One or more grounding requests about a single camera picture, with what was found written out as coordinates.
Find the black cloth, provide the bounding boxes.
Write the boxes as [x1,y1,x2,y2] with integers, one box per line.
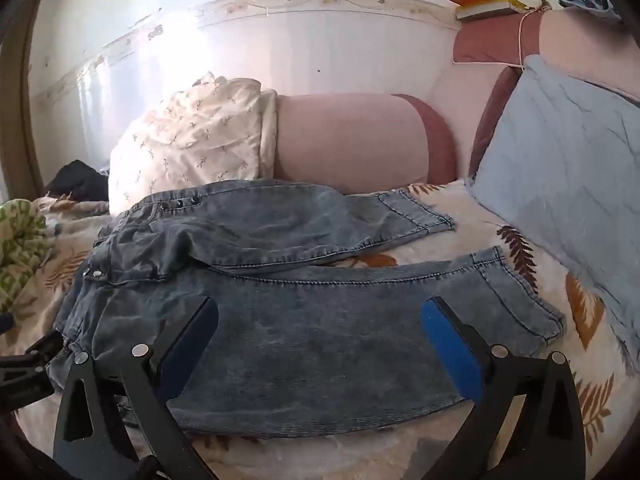
[45,160,111,203]

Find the blue patterned cloth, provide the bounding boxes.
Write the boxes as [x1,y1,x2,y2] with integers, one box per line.
[557,0,623,21]

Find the yellow and white book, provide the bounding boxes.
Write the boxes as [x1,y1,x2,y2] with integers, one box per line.
[455,0,526,22]

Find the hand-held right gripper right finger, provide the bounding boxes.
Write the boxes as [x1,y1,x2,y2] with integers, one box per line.
[420,296,586,480]

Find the grey-blue denim pants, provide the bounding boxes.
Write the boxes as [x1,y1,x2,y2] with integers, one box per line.
[47,180,566,441]

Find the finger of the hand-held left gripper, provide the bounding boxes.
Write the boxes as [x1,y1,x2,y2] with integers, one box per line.
[0,330,66,411]

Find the white leaf-print pillow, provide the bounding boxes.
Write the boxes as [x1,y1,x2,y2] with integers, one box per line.
[107,72,278,216]

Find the thin string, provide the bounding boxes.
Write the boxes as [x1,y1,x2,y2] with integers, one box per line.
[517,7,551,73]

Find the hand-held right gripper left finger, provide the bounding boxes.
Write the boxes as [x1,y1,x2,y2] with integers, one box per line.
[52,296,221,480]

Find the dark wooden frame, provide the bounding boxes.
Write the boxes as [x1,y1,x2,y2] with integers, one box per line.
[10,0,48,196]

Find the light blue pillow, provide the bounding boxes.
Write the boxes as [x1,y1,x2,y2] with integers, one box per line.
[467,55,640,376]

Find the leaf-print blanket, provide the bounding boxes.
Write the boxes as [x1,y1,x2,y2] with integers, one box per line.
[0,180,640,480]

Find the pink and maroon headboard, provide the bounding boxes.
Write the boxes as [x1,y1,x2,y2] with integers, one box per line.
[452,10,640,178]

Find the green patterned cloth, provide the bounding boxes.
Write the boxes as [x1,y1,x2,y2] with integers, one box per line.
[0,199,56,311]

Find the pink bolster cushion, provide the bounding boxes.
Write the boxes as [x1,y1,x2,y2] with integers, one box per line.
[272,92,456,196]

